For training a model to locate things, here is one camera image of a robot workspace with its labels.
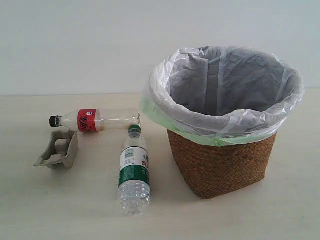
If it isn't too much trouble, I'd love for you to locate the green label water bottle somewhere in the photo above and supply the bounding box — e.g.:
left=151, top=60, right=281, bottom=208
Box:
left=117, top=125, right=151, bottom=216

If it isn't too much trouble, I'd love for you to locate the red label cola bottle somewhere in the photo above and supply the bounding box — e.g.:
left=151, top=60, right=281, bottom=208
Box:
left=49, top=109, right=141, bottom=133

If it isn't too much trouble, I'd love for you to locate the grey cardboard pulp tray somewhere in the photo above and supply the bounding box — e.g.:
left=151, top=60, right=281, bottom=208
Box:
left=33, top=130, right=79, bottom=169

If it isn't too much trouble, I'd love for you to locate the white green plastic bin liner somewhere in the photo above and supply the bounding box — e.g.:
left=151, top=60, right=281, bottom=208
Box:
left=140, top=46, right=305, bottom=147

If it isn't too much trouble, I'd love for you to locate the woven brown wicker basket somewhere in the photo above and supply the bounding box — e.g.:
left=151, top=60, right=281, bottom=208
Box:
left=167, top=130, right=276, bottom=199

